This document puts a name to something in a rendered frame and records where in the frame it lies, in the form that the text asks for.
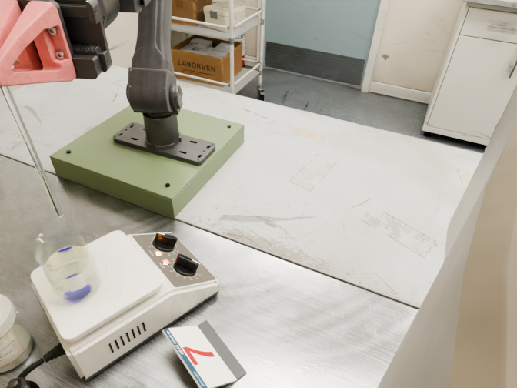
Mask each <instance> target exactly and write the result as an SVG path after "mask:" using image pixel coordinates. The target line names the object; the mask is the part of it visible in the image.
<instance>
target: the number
mask: <svg viewBox="0 0 517 388"><path fill-rule="evenodd" d="M170 332H171V333H172V335H173V336H174V337H175V339H176V341H177V342H178V344H179V345H180V347H181V348H182V350H183V351H184V353H185V355H186V356H187V357H188V358H189V360H190V361H191V363H192V365H193V366H194V367H195V369H196V370H197V372H198V374H199V375H200V377H201V378H202V379H203V381H204V382H205V384H206V386H211V385H213V384H216V383H220V382H224V381H226V380H231V379H232V377H231V376H230V374H229V373H228V371H227V370H226V369H225V367H224V366H223V365H222V363H221V362H220V361H219V359H218V358H217V356H216V355H215V354H214V353H213V351H212V350H211V348H210V347H209V346H208V344H207V342H206V341H205V340H204V339H203V338H202V336H201V334H200V333H199V332H198V330H197V329H196V328H195V327H191V328H184V329H171V330H170Z"/></svg>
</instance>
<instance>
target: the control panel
mask: <svg viewBox="0 0 517 388"><path fill-rule="evenodd" d="M132 237H133V238H134V240H135V241H136V242H137V243H138V244H139V245H140V246H141V247H142V249H143V250H144V251H145V252H146V254H147V255H148V256H149V257H150V259H151V260H152V261H153V262H154V263H155V265H156V266H157V267H158V268H159V269H160V270H161V271H162V273H163V274H164V275H165V276H166V277H167V279H168V280H169V281H170V282H171V284H172V285H173V286H174V287H181V286H188V285H192V284H196V283H203V282H208V281H212V280H216V278H215V277H214V276H213V275H212V274H211V273H210V272H209V271H208V270H207V269H206V268H205V267H204V266H203V265H202V264H201V263H200V262H199V261H198V259H197V258H196V257H195V256H194V255H193V254H192V253H191V252H190V251H189V250H188V249H187V248H186V247H185V246H184V245H183V244H182V243H181V241H180V240H179V239H178V240H177V243H176V244H175V248H174V250H173V251H171V252H163V251H161V250H158V249H156V248H155V247H154V246H153V244H152V242H153V239H154V237H155V234H145V235H132ZM157 251H159V252H160V253H161V255H157V254H156V252H157ZM178 254H183V255H185V256H187V257H189V258H191V259H194V260H196V261H198V262H199V263H200V265H199V268H198V270H197V271H196V273H195V275H194V276H183V275H181V274H179V273H177V272H176V271H175V270H174V268H173V266H174V263H175V260H176V258H177V256H178ZM164 260H168V264H166V263H163V261H164Z"/></svg>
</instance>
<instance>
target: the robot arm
mask: <svg viewBox="0 0 517 388"><path fill-rule="evenodd" d="M119 12H131V13H138V34H137V41H136V46H135V52H134V55H133V57H132V67H128V84H127V86H126V97H127V100H128V102H129V104H130V106H131V108H132V109H133V111H134V112H140V113H142V116H143V121H144V125H143V124H140V123H137V122H132V123H130V124H128V125H127V126H126V127H125V128H123V129H122V130H120V131H119V132H117V133H116V134H115V135H113V140H114V142H115V143H118V144H121V145H124V146H128V147H132V148H134V149H139V150H142V151H146V152H150V153H153V154H156V155H159V156H164V157H167V158H170V159H175V160H178V161H181V162H186V163H188V164H192V165H194V166H200V165H202V164H203V163H204V162H205V161H206V159H207V158H208V157H209V156H210V155H211V154H212V153H213V152H214V151H215V143H214V142H209V141H205V140H202V139H197V138H193V137H190V136H187V135H182V134H181V133H180V132H179V131H178V119H177V115H178V114H179V113H180V111H181V109H182V106H183V102H182V96H183V93H182V89H181V86H180V85H176V84H177V78H176V77H175V76H174V67H173V64H172V55H171V24H172V0H0V87H6V86H14V85H29V84H39V83H50V82H72V81H73V80H74V79H96V78H98V76H99V75H100V74H101V73H102V72H107V71H108V69H109V68H110V67H111V66H112V59H111V55H110V51H109V48H108V42H107V38H106V35H105V29H106V28H107V27H108V26H109V25H110V24H111V23H112V22H113V21H114V20H115V19H116V18H117V16H118V13H119ZM12 66H14V68H13V69H12Z"/></svg>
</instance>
